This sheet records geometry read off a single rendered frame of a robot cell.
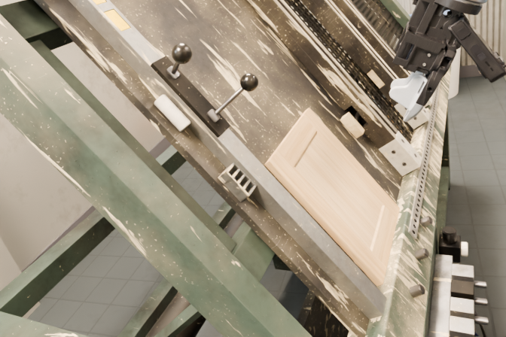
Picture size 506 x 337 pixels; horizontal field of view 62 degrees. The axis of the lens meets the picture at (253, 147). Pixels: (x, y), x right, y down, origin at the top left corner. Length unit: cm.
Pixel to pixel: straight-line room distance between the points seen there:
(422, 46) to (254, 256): 51
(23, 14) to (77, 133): 33
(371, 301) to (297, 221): 24
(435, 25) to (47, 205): 302
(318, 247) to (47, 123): 58
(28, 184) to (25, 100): 255
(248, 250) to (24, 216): 252
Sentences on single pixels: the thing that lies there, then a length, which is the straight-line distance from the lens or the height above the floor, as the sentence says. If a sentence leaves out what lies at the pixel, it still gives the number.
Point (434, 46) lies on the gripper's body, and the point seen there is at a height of 148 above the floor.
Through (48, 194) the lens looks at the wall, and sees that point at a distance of 340.
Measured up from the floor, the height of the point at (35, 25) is 164.
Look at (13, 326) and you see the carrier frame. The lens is 163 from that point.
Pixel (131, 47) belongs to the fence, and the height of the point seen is 155.
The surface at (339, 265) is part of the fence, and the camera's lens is 96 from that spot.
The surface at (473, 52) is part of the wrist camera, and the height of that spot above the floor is 146.
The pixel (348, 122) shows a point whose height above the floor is 112.
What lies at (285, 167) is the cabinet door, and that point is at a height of 120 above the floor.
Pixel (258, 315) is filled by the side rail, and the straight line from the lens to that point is 75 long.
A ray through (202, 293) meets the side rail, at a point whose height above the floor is 117.
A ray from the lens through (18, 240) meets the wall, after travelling 326.
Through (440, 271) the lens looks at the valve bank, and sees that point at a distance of 136.
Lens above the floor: 168
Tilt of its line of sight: 25 degrees down
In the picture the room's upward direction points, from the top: 14 degrees counter-clockwise
